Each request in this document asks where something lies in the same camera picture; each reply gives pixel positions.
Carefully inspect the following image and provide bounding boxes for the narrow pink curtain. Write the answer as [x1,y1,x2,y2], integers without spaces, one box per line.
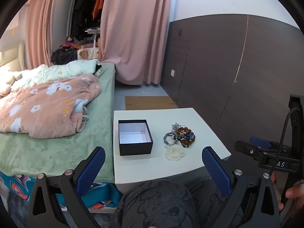
[25,0,65,68]

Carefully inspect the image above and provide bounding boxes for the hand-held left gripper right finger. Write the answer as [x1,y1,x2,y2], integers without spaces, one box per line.
[201,146,282,228]

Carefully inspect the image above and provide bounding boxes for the black hanging clothes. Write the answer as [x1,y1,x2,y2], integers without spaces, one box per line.
[71,0,101,32]

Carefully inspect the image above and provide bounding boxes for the white square table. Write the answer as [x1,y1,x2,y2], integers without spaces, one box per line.
[113,108,231,193]

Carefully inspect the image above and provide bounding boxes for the person's right hand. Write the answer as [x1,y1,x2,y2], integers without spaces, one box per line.
[271,172,304,211]

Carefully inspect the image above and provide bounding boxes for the cream padded headboard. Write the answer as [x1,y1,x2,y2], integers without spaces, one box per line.
[0,41,26,70]

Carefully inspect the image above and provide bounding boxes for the dark patterned trousers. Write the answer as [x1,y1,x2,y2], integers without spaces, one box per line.
[112,179,240,228]

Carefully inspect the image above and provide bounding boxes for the black clothing heap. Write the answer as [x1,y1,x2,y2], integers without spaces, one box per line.
[51,47,79,65]

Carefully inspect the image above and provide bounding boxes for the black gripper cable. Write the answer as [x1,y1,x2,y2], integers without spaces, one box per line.
[269,108,302,174]

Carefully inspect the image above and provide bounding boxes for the pink flower print blanket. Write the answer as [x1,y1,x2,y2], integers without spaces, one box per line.
[0,74,101,139]

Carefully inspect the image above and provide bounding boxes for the flat brown cardboard sheet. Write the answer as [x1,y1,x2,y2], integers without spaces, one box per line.
[125,96,178,111]

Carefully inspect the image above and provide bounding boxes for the orange hanging garment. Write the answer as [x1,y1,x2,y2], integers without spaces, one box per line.
[91,0,108,19]

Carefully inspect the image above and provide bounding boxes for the cream plush pillow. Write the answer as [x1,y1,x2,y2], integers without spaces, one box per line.
[0,66,23,97]

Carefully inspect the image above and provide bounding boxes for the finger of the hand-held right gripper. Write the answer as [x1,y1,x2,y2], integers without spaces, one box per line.
[234,140,289,159]
[249,136,291,150]

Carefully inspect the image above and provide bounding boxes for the wide pink curtain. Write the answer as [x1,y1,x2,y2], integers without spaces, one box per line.
[99,0,173,86]

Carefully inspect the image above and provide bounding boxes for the black square gift box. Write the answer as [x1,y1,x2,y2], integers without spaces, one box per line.
[118,119,154,156]

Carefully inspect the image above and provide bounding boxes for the pale green quilt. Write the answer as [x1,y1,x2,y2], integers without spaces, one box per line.
[9,59,102,93]

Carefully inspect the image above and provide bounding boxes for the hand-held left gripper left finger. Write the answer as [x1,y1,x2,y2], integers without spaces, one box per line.
[27,146,106,228]

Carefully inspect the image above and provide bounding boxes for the blue-grey bead bracelet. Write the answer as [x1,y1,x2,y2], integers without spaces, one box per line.
[163,132,177,149]

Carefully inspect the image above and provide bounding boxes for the clear crystal bracelet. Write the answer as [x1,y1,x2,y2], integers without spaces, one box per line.
[165,141,186,161]

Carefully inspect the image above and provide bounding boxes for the brown wooden bead bracelet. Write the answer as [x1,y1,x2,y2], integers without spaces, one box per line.
[176,127,196,148]

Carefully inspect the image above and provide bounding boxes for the teal printed cloth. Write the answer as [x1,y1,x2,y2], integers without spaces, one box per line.
[0,171,122,214]

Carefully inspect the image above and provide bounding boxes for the silver chain necklace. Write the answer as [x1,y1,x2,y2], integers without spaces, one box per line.
[171,123,188,133]

